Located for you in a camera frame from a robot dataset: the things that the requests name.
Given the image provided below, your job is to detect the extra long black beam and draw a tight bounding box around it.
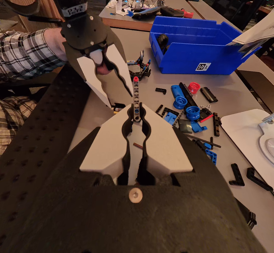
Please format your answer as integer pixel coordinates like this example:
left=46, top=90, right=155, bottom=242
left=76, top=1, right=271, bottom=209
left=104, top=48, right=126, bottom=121
left=179, top=82, right=198, bottom=108

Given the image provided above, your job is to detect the person's plaid shirt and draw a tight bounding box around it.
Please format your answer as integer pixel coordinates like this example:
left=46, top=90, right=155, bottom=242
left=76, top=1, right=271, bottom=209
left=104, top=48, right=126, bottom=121
left=0, top=95, right=38, bottom=155

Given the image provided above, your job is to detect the red and black hand tool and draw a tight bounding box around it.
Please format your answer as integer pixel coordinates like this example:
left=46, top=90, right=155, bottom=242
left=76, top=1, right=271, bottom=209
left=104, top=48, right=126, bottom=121
left=161, top=7, right=194, bottom=19

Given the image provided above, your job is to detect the instruction booklet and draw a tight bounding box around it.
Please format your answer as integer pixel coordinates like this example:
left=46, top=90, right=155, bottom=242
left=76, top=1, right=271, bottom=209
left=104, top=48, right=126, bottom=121
left=227, top=10, right=274, bottom=58

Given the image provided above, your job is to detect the white desk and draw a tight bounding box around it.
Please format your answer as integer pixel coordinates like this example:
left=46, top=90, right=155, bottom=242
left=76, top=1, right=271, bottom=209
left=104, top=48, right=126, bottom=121
left=68, top=26, right=274, bottom=243

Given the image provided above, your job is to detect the large blue curved panel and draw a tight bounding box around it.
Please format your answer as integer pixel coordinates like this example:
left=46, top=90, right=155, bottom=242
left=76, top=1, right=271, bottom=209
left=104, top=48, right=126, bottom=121
left=191, top=120, right=207, bottom=133

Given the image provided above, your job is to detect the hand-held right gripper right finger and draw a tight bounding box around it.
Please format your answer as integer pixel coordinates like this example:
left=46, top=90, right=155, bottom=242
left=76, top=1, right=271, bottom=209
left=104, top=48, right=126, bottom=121
left=140, top=103, right=194, bottom=185

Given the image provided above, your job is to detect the blue fender panel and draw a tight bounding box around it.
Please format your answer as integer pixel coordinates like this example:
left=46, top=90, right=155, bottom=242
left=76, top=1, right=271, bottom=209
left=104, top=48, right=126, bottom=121
left=171, top=85, right=184, bottom=99
left=164, top=112, right=178, bottom=126

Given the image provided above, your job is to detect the person's left hand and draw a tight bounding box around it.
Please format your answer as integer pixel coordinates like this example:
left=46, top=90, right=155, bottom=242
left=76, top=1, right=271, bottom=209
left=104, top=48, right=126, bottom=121
left=44, top=28, right=112, bottom=76

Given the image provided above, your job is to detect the blue angled beam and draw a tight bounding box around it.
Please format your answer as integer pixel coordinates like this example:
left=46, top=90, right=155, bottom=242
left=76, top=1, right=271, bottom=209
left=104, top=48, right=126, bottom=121
left=204, top=148, right=217, bottom=165

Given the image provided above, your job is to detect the person's left forearm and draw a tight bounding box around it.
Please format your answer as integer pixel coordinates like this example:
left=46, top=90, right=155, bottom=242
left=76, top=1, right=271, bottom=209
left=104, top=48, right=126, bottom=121
left=0, top=29, right=65, bottom=82

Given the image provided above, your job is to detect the black chair armrest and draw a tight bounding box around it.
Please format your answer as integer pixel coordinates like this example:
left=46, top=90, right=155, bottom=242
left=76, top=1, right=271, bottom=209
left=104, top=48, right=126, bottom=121
left=0, top=0, right=62, bottom=23

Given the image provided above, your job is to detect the dark grey seven-hole beam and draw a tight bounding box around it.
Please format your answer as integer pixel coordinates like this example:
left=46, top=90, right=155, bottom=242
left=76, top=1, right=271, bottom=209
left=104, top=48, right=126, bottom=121
left=133, top=79, right=142, bottom=122

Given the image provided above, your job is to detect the black angled beam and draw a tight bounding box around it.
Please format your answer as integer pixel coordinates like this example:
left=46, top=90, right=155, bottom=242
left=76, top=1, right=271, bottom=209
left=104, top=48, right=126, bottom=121
left=229, top=163, right=245, bottom=186

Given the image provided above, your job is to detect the partly built toy model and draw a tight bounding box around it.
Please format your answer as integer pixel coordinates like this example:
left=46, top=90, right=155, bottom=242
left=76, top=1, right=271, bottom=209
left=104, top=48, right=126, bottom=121
left=127, top=50, right=152, bottom=80

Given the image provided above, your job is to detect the black rubber tyre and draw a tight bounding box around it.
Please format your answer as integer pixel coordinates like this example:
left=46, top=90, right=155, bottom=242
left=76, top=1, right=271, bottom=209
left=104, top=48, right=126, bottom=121
left=156, top=33, right=172, bottom=54

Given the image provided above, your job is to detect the red wheel hub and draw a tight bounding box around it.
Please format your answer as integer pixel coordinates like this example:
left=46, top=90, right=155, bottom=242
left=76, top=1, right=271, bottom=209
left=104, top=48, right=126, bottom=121
left=188, top=82, right=201, bottom=94

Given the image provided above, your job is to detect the neighbouring grey desk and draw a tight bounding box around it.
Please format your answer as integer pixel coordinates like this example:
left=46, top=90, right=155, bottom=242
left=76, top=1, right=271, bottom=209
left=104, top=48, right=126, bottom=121
left=99, top=0, right=203, bottom=31

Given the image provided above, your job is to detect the long thin black axle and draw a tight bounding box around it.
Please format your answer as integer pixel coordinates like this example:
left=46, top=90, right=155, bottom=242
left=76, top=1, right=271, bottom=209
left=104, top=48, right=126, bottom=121
left=185, top=133, right=221, bottom=148

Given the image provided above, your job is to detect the black beam with connector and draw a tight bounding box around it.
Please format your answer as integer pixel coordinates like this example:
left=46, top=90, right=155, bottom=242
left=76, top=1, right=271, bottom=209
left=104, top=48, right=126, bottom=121
left=212, top=112, right=221, bottom=137

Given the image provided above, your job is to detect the blue wheel hub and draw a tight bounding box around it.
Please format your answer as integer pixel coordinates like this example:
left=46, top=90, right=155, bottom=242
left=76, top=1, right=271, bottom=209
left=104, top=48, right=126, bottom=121
left=186, top=106, right=200, bottom=120
left=173, top=96, right=188, bottom=110

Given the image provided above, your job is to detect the heap of papers and bags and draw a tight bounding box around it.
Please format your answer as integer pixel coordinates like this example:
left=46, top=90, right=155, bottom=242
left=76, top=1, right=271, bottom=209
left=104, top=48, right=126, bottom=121
left=106, top=0, right=166, bottom=19

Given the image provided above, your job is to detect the black shiny tile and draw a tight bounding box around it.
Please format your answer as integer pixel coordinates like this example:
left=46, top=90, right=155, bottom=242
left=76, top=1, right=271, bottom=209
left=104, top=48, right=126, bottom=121
left=179, top=119, right=193, bottom=133

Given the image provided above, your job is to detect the white book stand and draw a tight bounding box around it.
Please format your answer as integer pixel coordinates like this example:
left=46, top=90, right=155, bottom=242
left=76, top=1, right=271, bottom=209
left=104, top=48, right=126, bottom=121
left=220, top=108, right=274, bottom=185

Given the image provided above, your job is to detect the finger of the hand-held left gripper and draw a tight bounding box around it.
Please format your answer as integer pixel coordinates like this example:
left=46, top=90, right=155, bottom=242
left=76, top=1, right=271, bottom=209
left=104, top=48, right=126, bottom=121
left=105, top=44, right=134, bottom=97
left=77, top=56, right=112, bottom=109

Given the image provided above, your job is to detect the black L-shaped beam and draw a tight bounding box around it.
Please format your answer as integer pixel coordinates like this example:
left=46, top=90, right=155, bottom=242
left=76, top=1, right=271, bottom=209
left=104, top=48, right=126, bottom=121
left=246, top=167, right=274, bottom=192

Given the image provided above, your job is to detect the blue tagged storage bin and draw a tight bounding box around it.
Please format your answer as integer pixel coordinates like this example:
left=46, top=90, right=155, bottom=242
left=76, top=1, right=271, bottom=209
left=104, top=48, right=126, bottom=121
left=149, top=16, right=261, bottom=75

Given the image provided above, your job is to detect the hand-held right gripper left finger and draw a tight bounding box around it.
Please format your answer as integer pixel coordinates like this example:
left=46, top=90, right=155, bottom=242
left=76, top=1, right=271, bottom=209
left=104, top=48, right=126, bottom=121
left=80, top=104, right=133, bottom=186

